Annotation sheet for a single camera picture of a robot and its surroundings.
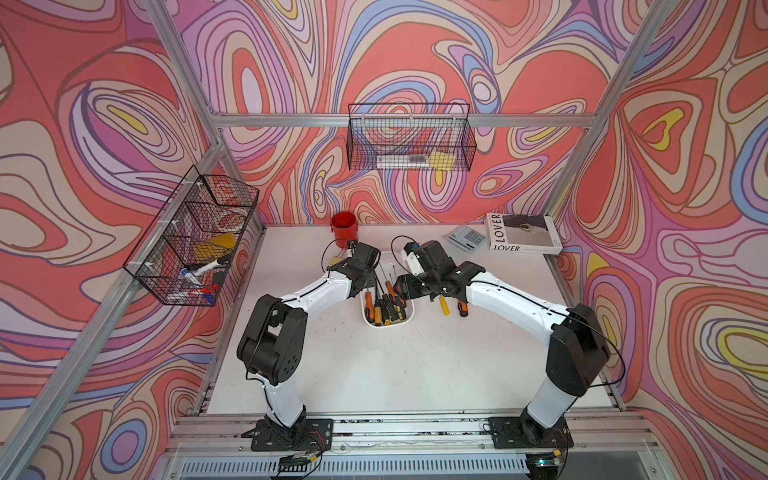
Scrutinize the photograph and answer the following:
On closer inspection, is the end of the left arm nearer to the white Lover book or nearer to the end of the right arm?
the end of the right arm

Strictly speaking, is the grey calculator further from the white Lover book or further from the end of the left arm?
the end of the left arm

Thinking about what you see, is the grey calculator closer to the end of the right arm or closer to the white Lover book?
the white Lover book

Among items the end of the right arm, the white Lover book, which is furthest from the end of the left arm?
the white Lover book

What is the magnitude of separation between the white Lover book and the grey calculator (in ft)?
0.14

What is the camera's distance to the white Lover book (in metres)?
1.11

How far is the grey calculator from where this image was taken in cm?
113
